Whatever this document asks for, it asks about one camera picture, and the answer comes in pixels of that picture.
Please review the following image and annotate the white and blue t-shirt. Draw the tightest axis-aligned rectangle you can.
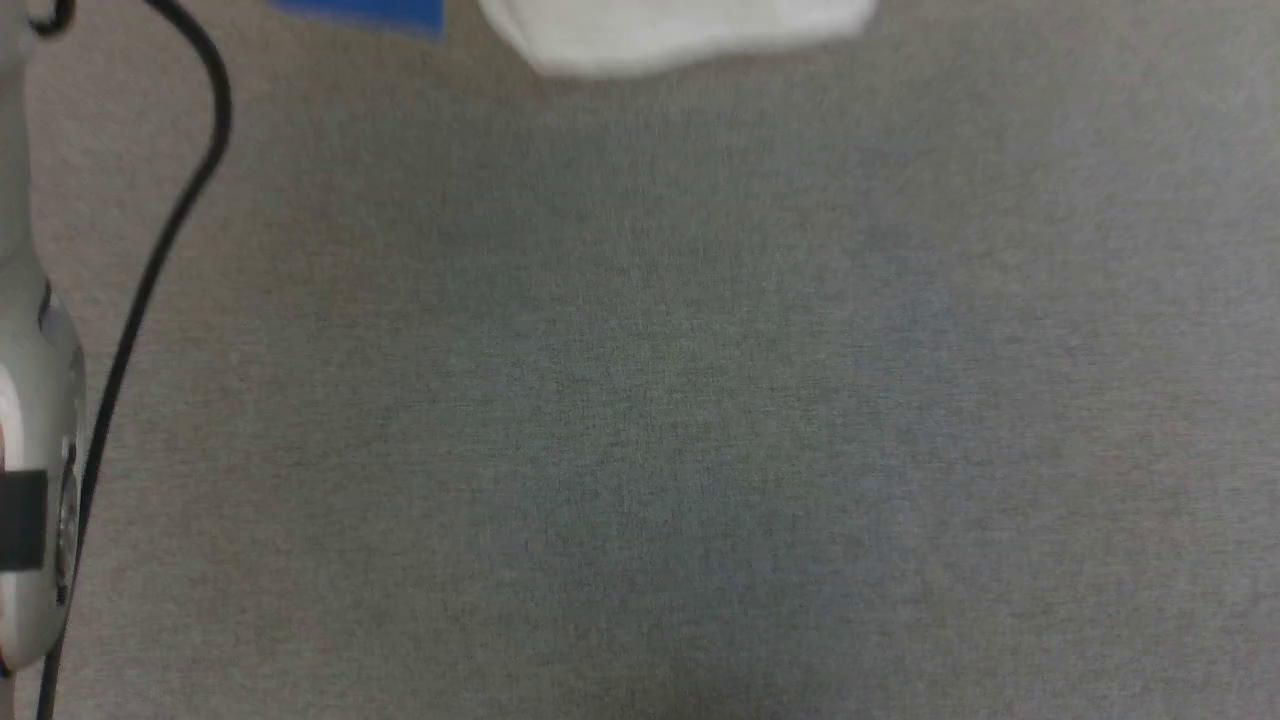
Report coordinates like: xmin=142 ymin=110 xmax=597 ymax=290
xmin=265 ymin=0 xmax=881 ymax=80

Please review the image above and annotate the black cable with teal connector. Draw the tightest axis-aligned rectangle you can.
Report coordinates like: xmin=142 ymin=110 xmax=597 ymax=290
xmin=25 ymin=0 xmax=234 ymax=720

